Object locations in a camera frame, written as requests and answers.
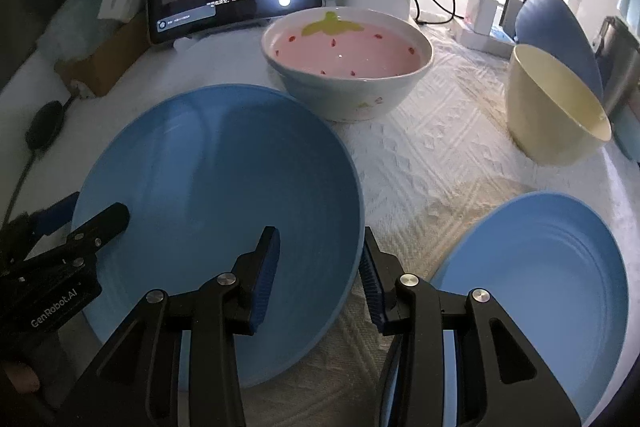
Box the small white box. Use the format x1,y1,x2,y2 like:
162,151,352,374
98,0,143,24

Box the deep blue ridged plate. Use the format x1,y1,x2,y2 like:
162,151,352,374
421,192,628,426

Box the white charger plug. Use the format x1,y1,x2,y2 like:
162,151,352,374
464,0,498,36

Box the cardboard box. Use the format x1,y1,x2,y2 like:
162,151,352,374
54,11,150,98

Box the tilted blue bowl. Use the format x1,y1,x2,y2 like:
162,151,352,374
515,0,603,100

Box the white power strip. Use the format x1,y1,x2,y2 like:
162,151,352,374
451,20,515,58

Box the strawberry pattern ceramic bowl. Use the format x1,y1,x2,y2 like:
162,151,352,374
260,6,434,122

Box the round black pouch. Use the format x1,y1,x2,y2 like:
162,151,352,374
2,101,66,228

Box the white textured tablecloth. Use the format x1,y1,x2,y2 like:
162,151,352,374
1,27,639,426

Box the clear plastic bag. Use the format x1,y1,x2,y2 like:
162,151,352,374
37,0,120,65

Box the flat blue plate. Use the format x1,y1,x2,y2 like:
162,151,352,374
73,84,364,387

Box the cream yellow bowl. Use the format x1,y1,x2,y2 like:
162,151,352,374
506,44,612,166

